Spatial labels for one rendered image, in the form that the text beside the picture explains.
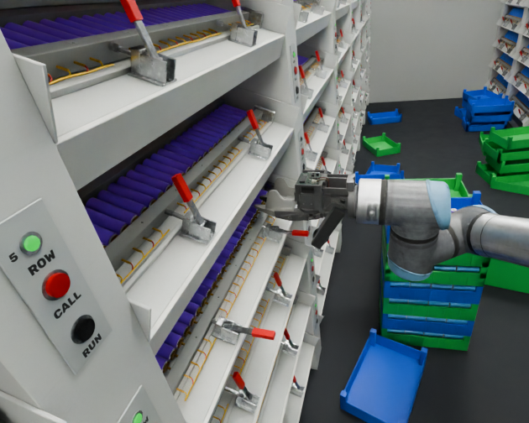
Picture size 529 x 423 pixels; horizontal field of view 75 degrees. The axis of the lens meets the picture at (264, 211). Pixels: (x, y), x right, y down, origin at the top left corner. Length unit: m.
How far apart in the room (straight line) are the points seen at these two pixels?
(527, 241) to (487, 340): 0.93
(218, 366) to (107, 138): 0.38
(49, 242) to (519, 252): 0.68
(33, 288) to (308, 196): 0.53
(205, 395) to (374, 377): 0.95
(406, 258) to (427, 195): 0.14
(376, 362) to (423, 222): 0.84
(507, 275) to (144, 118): 1.64
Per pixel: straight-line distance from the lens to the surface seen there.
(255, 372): 0.78
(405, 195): 0.67
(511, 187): 2.58
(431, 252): 0.75
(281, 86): 0.81
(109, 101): 0.33
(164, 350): 0.55
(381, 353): 1.47
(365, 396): 1.37
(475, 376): 1.49
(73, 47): 0.38
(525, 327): 1.70
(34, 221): 0.25
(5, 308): 0.25
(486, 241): 0.77
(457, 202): 1.35
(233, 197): 0.54
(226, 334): 0.58
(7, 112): 0.25
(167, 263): 0.42
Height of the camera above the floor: 1.18
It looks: 31 degrees down
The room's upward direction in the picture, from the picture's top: 9 degrees counter-clockwise
